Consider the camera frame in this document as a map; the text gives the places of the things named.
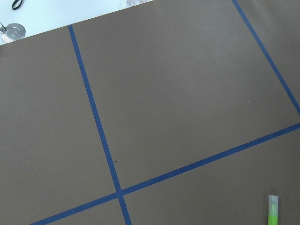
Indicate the green highlighter pen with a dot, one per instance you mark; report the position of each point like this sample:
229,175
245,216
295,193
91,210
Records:
273,210

